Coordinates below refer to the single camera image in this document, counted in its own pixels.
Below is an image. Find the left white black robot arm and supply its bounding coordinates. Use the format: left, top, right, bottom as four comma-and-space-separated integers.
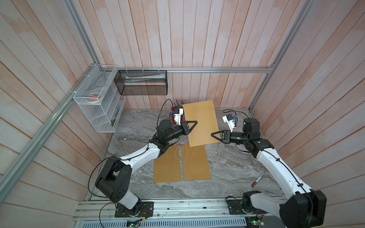
95, 119, 198, 214

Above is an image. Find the bundle of pens and pencils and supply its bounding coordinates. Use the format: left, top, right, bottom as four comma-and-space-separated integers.
171, 99, 184, 109

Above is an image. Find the brown kraft file bag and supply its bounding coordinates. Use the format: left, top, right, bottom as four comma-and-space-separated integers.
154, 145, 182, 183
181, 143, 212, 181
183, 100, 219, 147

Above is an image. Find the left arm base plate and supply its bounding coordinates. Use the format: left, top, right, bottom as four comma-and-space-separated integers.
115, 201, 154, 219

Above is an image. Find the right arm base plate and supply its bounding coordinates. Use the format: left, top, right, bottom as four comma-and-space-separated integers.
226, 197, 267, 215

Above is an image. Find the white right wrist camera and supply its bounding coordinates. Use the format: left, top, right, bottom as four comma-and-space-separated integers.
222, 114, 237, 133

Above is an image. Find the white wire mesh shelf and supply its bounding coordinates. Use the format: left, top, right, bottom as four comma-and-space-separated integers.
73, 65, 125, 133

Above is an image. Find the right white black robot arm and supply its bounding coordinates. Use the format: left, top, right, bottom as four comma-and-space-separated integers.
218, 115, 327, 228

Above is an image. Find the black mesh wall basket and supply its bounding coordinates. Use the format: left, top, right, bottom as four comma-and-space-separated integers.
114, 70, 168, 96

